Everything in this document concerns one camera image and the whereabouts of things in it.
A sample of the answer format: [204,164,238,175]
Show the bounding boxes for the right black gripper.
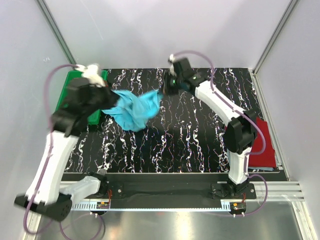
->
[157,71,183,96]

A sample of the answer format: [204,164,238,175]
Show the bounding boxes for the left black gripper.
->
[84,79,121,116]

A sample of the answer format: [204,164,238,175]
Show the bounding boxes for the cyan polo shirt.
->
[102,90,164,132]

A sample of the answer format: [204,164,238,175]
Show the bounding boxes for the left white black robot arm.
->
[14,63,119,222]

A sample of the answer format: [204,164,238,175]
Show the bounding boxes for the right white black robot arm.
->
[162,54,258,199]

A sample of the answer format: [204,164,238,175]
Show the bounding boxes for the green plastic bin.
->
[55,69,108,125]

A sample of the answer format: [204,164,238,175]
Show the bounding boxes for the black marble pattern mat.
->
[64,68,264,173]

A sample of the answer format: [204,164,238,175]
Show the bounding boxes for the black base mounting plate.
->
[78,181,257,216]

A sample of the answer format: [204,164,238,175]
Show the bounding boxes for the folded red shirt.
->
[224,117,278,169]

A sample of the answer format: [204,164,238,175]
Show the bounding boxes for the right aluminium corner post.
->
[251,0,301,76]

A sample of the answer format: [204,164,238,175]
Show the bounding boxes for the aluminium corner post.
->
[251,0,301,76]
[35,0,77,65]

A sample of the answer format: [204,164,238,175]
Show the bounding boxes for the left aluminium corner post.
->
[35,0,77,65]

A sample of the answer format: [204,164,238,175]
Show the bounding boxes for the white slotted cable duct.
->
[70,200,231,212]

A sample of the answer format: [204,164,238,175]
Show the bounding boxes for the aluminium frame rail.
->
[32,181,306,202]

